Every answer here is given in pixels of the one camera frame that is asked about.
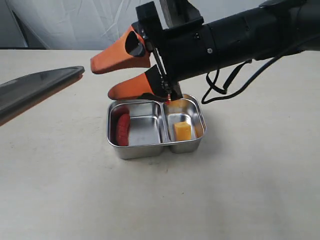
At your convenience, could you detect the red sausage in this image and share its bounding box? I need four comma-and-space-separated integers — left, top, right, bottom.
115, 107, 131, 147

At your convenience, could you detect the dark lid with orange seal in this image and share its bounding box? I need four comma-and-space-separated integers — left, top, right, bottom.
0, 66, 85, 126

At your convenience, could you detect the steel two-compartment lunch box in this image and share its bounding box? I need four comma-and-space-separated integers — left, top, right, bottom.
106, 93, 207, 160

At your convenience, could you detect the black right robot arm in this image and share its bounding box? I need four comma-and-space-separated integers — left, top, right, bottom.
90, 0, 320, 102

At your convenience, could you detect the white backdrop cloth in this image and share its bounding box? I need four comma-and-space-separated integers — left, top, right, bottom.
0, 0, 320, 51

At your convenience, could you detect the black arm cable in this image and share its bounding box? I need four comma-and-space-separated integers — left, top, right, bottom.
201, 47, 305, 105

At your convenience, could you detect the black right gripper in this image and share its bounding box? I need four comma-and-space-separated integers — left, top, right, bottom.
90, 1, 213, 102

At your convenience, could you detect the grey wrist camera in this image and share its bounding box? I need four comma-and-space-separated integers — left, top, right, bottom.
159, 0, 204, 29

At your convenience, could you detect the yellow cheese block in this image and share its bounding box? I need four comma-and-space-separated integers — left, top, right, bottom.
173, 121, 192, 142

